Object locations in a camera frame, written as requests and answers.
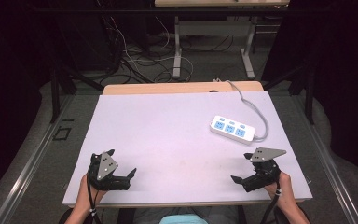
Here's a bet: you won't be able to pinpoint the person's right hand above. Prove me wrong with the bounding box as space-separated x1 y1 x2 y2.
263 171 293 209

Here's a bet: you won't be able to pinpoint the metal floor rail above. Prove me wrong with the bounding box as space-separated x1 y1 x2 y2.
0 94 76 224
292 96 358 224

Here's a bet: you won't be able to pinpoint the black floor socket frame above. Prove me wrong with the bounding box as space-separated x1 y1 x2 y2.
52 126 73 142

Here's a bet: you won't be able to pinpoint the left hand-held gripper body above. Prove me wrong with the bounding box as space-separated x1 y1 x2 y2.
86 150 131 191

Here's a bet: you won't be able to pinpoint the tangle of floor cables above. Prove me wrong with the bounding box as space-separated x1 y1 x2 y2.
96 0 235 85

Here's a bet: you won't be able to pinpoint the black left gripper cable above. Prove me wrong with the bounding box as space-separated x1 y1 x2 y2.
87 174 103 224

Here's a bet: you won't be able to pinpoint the black metal stand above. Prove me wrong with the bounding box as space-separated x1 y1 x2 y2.
49 60 105 124
261 60 315 126

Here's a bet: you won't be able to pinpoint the white power strip blue sockets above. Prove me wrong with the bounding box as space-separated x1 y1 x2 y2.
210 115 257 146

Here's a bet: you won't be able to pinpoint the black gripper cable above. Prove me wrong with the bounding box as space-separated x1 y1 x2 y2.
259 180 283 224
87 174 103 224

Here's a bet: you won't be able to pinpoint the black horizontal bar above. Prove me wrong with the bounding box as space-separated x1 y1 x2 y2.
32 7 327 15

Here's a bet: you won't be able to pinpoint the grey power strip cable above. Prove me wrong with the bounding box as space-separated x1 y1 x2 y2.
214 78 270 143

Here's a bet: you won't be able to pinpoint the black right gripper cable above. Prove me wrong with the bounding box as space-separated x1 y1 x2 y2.
259 180 283 224

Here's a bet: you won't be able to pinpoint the person's teal shirt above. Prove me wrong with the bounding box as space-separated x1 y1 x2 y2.
158 214 210 224

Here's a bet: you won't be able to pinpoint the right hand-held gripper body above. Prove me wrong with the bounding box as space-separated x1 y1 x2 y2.
241 147 288 193

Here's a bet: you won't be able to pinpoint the white metal frame desk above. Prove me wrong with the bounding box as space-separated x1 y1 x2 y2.
153 0 291 80

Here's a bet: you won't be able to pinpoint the person's left hand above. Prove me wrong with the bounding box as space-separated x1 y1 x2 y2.
79 173 108 210

